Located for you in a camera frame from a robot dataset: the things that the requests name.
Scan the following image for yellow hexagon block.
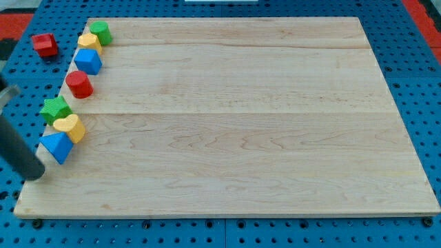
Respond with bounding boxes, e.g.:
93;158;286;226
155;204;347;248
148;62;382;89
77;33;103;55

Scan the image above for green cylinder block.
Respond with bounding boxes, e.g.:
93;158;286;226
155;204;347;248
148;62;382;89
90;21;113;46

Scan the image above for red cylinder block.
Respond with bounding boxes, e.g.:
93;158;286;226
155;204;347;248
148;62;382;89
65;70;94;99

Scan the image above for blue triangle block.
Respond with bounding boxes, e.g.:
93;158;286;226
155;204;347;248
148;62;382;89
39;132;74;165

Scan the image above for blue cube block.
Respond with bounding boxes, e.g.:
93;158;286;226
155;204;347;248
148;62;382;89
74;48;102;75

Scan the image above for green star block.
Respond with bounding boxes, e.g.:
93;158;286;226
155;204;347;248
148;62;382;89
39;95;73;126

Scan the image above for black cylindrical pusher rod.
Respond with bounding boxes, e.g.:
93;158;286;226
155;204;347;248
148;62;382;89
1;77;45;180

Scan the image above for yellow heart block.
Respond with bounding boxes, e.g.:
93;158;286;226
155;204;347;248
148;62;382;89
52;114;86;144

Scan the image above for light wooden board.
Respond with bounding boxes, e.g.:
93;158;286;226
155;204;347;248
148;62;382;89
14;17;440;219

